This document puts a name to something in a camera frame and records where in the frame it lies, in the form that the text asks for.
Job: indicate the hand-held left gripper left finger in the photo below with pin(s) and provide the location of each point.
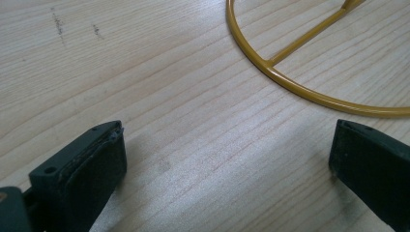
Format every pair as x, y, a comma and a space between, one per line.
84, 174

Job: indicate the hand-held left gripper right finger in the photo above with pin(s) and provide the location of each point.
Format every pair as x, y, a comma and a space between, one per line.
370, 164

